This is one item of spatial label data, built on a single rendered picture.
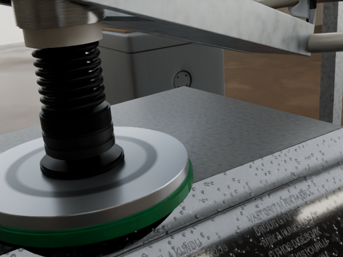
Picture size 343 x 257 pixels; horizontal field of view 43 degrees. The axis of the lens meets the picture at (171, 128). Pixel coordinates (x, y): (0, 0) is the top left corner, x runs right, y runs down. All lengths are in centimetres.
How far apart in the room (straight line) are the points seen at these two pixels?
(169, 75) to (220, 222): 117
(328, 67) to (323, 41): 153
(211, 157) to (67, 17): 23
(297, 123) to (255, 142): 9
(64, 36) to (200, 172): 20
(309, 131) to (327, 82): 170
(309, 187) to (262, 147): 7
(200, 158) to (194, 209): 8
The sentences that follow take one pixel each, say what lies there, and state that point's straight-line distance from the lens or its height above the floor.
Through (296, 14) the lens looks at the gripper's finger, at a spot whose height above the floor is 91.
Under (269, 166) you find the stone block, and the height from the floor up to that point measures 82.
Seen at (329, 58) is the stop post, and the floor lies 59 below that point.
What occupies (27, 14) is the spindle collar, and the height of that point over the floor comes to 101.
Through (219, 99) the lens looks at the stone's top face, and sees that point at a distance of 72.
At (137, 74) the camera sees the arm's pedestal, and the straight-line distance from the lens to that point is 151.
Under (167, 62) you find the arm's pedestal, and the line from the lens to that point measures 156.
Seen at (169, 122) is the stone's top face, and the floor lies 83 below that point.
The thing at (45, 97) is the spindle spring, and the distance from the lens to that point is 42.
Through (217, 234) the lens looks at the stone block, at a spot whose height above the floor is 79.
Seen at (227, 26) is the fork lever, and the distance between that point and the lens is 52.
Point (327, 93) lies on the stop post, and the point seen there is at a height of 42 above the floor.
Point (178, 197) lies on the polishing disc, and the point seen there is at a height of 84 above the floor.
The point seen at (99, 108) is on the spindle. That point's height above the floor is 91.
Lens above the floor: 103
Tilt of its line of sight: 19 degrees down
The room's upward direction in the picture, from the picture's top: 5 degrees counter-clockwise
